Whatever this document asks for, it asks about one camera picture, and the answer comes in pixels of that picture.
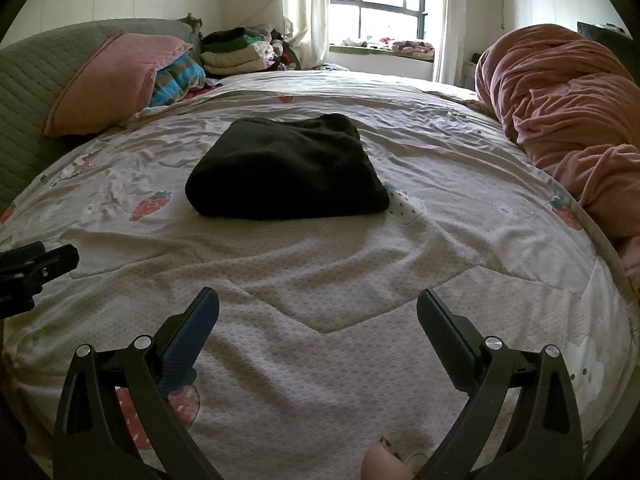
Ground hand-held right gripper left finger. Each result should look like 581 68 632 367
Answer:
54 287 221 480

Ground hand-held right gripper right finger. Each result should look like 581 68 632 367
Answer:
416 287 586 480

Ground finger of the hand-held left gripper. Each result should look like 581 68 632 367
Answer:
20 245 81 292
0 241 46 274

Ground black sweater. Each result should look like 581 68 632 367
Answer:
185 113 391 221

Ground clothes on windowsill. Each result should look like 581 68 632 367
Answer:
342 37 436 56

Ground heap of mixed clothes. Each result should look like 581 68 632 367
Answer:
259 23 302 72

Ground person's right hand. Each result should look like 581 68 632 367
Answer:
361 437 416 480

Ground printed pink bed quilt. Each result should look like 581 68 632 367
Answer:
0 70 633 480

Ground green quilted headboard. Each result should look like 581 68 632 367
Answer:
0 19 203 216

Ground pink pillow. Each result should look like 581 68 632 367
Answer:
44 32 195 138

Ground blue striped cloth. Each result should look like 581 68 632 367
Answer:
150 55 208 108

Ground pink duvet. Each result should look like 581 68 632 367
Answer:
475 24 640 241

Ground cream folded garment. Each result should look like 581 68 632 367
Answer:
200 42 276 79

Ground green folded garment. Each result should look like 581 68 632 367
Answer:
201 35 257 54

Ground green windowsill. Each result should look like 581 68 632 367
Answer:
330 45 436 64

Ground dark folded garment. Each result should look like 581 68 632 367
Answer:
201 27 262 44

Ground white curtain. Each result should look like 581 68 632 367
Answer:
432 0 469 83
281 0 332 69

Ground dark screen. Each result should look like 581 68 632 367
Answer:
577 21 633 52

